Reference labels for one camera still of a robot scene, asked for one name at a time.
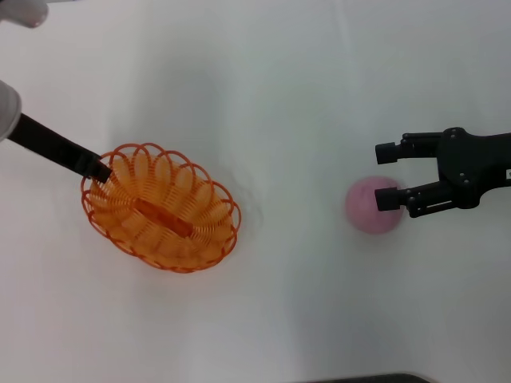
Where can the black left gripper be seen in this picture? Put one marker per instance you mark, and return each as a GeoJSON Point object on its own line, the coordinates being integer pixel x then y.
{"type": "Point", "coordinates": [40, 137]}

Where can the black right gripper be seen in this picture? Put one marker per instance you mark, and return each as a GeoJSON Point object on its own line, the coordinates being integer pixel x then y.
{"type": "Point", "coordinates": [471, 163]}

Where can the pink toy peach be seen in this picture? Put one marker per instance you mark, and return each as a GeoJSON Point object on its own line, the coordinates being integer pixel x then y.
{"type": "Point", "coordinates": [361, 207]}

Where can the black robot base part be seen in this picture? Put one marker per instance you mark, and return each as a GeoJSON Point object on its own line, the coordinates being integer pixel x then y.
{"type": "Point", "coordinates": [371, 379]}

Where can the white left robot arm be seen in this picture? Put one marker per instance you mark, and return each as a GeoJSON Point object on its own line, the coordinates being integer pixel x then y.
{"type": "Point", "coordinates": [8, 107]}

